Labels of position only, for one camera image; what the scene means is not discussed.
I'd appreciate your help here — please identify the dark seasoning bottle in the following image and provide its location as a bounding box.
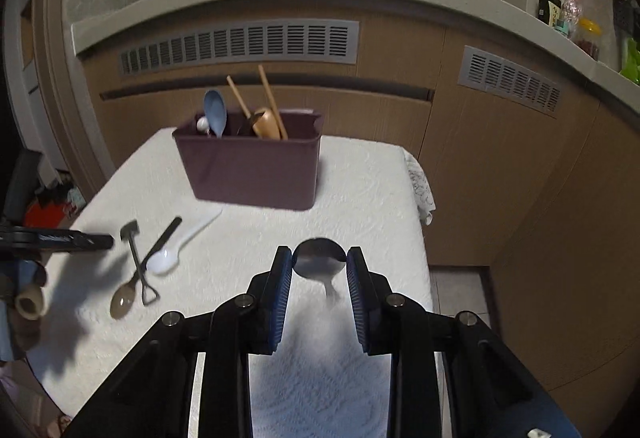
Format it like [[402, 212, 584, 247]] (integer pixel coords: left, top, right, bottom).
[[537, 0, 562, 27]]

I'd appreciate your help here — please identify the black shovel-shaped spoon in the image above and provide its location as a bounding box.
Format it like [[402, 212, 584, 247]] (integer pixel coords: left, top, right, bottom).
[[120, 220, 160, 306]]

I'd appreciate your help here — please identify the white lace tablecloth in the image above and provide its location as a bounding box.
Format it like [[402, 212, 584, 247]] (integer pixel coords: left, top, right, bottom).
[[28, 129, 433, 437]]

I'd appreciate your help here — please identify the maroon plastic utensil caddy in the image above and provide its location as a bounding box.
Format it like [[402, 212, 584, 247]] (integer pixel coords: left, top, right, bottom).
[[172, 109, 323, 210]]

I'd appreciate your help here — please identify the long grey vent grille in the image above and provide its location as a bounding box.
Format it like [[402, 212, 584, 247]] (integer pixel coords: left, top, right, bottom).
[[117, 18, 360, 77]]

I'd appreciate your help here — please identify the dark smiley-handle metal spoon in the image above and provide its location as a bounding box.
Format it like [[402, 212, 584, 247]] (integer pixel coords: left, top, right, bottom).
[[292, 237, 346, 307]]

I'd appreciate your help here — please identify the green packaging bag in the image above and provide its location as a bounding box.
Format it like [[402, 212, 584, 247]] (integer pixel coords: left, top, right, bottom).
[[620, 37, 640, 86]]

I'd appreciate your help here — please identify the yellow-lid jar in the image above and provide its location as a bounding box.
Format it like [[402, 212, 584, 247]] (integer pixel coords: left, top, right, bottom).
[[574, 17, 602, 60]]

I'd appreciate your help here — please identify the short grey vent grille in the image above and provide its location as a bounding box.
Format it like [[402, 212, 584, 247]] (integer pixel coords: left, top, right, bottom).
[[458, 46, 561, 116]]

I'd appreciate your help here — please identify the white plastic spoon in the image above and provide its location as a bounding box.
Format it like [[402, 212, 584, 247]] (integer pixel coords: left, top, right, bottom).
[[146, 206, 222, 276]]

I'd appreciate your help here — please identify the orange-cap plastic bottle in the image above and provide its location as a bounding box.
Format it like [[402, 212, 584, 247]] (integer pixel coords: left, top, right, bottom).
[[561, 0, 582, 38]]

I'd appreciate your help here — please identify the wooden chopstick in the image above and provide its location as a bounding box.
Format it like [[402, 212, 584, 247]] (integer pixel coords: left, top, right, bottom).
[[258, 64, 288, 140]]

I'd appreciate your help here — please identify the translucent brown black-handled spoon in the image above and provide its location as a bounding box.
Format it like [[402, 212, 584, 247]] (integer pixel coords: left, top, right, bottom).
[[110, 216, 182, 320]]

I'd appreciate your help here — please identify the wooden spoon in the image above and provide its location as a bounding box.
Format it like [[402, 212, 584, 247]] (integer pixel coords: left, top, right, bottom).
[[227, 75, 281, 140]]

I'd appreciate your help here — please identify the black hanging utensil basket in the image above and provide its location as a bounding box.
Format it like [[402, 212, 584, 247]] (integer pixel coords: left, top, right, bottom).
[[613, 0, 639, 40]]

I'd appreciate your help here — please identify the blue plastic spoon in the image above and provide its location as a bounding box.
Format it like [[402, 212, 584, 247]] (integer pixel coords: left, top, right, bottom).
[[203, 89, 227, 138]]

